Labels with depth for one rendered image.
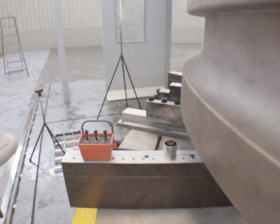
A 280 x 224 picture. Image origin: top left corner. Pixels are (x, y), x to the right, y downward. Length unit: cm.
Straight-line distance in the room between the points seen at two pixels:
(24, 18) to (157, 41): 1110
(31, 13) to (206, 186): 1392
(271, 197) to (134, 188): 91
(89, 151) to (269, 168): 94
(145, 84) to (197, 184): 335
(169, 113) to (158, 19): 260
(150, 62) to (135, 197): 337
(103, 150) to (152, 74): 341
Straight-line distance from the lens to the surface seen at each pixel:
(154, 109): 226
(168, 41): 465
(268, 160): 67
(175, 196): 148
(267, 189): 71
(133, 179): 137
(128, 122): 252
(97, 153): 129
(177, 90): 225
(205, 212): 158
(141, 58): 440
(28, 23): 1459
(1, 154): 99
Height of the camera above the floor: 145
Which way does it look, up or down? 23 degrees down
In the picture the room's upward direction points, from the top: straight up
